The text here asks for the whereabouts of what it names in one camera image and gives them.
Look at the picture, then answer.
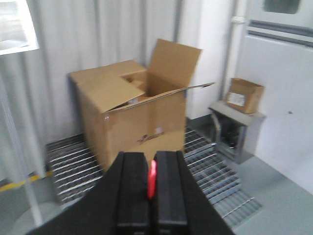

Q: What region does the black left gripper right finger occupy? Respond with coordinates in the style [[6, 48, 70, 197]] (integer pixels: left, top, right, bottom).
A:
[[153, 151, 234, 235]]

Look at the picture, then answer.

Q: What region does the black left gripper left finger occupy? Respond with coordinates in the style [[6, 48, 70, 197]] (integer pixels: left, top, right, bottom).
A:
[[29, 152, 150, 235]]

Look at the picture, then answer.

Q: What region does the red plastic spoon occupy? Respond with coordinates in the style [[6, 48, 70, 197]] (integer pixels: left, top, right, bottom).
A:
[[147, 160, 157, 200]]

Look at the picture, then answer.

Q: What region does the metal floor grating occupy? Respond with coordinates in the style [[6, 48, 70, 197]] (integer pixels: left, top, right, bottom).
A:
[[45, 127, 263, 218]]

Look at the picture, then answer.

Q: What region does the grey metal floor box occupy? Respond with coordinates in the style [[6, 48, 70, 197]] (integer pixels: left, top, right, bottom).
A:
[[209, 100, 266, 164]]

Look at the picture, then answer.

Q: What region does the large cardboard box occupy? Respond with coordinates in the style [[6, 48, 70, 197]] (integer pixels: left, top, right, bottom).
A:
[[69, 39, 201, 170]]

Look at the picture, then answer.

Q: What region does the small cardboard box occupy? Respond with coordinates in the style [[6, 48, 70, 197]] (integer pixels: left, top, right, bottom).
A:
[[224, 78, 265, 114]]

